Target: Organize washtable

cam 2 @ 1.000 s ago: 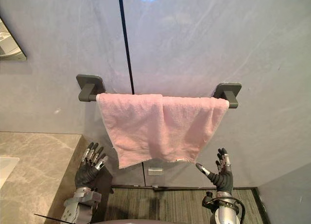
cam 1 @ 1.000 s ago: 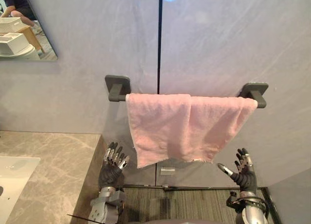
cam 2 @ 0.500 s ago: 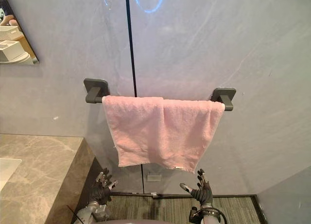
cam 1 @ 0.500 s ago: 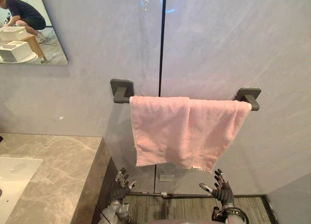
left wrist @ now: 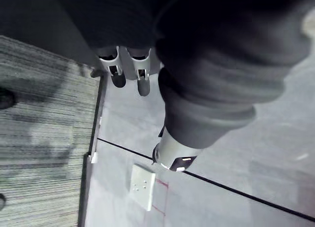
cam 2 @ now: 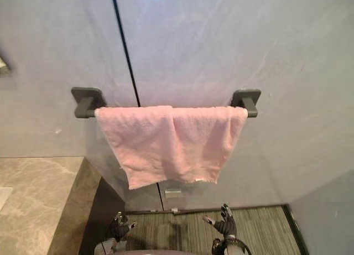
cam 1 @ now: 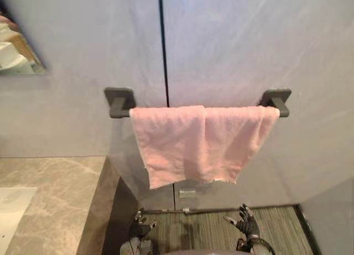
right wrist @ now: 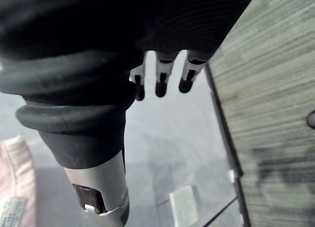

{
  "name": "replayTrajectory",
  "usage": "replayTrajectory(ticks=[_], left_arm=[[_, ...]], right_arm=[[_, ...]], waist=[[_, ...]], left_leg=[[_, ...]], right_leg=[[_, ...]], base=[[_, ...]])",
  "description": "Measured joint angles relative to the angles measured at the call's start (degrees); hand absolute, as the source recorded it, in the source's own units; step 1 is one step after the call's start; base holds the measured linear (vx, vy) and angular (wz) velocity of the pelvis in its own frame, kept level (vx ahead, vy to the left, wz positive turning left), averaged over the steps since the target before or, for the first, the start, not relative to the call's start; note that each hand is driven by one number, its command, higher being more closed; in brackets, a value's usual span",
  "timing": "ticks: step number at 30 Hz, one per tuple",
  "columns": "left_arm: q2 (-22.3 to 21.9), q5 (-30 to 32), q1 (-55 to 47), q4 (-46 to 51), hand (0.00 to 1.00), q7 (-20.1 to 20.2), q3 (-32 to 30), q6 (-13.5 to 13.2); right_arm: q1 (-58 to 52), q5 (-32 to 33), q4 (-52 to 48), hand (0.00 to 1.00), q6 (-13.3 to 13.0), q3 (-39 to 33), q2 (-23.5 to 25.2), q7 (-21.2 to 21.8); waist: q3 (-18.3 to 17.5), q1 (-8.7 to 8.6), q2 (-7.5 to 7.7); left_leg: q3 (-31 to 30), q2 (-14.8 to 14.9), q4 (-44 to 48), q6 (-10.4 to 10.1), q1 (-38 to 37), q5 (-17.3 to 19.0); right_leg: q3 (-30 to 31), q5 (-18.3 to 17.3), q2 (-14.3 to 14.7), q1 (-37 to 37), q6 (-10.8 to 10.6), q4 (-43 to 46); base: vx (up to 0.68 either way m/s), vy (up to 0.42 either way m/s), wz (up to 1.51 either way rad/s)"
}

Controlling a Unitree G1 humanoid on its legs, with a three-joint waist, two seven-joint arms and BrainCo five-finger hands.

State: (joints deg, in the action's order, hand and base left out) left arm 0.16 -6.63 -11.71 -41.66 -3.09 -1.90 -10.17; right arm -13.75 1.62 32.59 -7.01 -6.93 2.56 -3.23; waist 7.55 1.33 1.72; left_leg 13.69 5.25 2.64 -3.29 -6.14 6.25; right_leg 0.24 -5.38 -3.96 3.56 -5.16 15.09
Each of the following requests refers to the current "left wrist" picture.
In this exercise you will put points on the grey baseboard strip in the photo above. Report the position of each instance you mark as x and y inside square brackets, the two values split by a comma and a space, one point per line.
[93, 138]

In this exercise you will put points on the dark rounded object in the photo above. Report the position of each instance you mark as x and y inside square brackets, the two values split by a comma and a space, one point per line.
[6, 99]

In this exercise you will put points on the robot left five-finger hand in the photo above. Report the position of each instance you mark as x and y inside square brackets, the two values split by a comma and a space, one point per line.
[216, 64]

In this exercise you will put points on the white wall socket plate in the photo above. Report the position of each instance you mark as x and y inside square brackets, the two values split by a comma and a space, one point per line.
[142, 187]

